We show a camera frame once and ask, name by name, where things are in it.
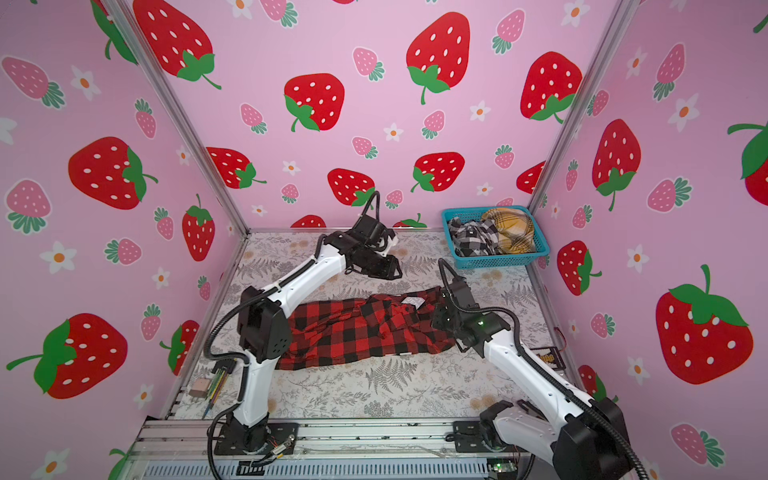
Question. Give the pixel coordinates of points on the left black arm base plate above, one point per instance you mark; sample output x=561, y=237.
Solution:
x=260, y=440

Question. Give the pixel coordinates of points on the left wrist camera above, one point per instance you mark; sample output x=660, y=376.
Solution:
x=373, y=233

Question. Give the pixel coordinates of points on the white black plaid shirt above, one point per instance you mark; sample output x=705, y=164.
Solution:
x=474, y=238

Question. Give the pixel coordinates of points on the yellow plaid shirt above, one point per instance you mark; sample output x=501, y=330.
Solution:
x=514, y=228

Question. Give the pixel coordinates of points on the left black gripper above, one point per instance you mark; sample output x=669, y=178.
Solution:
x=388, y=270

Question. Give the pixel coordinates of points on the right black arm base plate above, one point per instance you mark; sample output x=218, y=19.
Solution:
x=474, y=436

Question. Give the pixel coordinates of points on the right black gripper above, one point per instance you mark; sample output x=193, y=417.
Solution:
x=439, y=308

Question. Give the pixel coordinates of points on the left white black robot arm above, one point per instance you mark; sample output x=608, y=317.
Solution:
x=265, y=333

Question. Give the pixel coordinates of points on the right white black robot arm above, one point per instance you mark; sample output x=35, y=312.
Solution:
x=580, y=437

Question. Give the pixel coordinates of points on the red black plaid shirt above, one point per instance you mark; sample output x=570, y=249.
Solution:
x=337, y=332

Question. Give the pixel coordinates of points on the small tools bundle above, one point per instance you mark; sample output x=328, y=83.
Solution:
x=208, y=390

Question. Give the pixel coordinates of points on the black device with orange label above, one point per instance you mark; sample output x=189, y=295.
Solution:
x=552, y=357

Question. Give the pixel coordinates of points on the teal plastic basket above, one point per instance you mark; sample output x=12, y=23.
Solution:
x=501, y=260

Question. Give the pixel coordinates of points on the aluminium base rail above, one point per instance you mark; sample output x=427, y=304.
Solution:
x=347, y=438

